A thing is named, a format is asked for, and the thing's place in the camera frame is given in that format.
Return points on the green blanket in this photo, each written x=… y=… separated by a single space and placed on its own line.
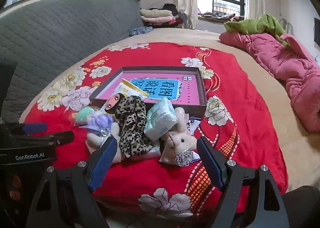
x=267 y=24

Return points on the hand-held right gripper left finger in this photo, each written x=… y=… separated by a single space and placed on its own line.
x=105 y=163

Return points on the blue patterned cloth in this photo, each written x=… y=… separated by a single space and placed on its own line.
x=140 y=31

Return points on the patterned windowsill cloth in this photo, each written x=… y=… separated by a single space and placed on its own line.
x=217 y=17

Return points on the pale green tissue pack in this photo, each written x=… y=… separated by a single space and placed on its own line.
x=160 y=120

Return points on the yellow snack packet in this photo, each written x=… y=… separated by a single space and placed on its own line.
x=130 y=89

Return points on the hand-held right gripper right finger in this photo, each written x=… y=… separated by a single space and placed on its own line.
x=212 y=165

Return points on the cream folded blanket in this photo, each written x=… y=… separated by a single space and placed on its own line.
x=155 y=12

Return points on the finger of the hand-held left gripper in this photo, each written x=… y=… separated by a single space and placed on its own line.
x=35 y=127
x=63 y=137

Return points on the person's dark trouser leg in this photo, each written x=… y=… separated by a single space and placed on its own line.
x=302 y=208

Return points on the green sponge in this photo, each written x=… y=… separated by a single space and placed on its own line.
x=83 y=116

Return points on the black television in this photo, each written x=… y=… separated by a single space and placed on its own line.
x=317 y=33

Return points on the pink book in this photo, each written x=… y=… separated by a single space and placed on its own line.
x=190 y=90

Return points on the pink quilt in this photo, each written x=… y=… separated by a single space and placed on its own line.
x=287 y=68

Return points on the pink folded clothes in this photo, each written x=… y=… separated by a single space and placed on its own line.
x=160 y=20

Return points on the plush toy purple dress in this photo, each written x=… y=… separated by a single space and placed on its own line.
x=100 y=123

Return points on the black garment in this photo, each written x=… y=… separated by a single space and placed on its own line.
x=170 y=7

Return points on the red floral blanket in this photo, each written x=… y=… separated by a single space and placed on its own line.
x=160 y=55

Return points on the leopard print scrunchie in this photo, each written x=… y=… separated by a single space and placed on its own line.
x=132 y=123

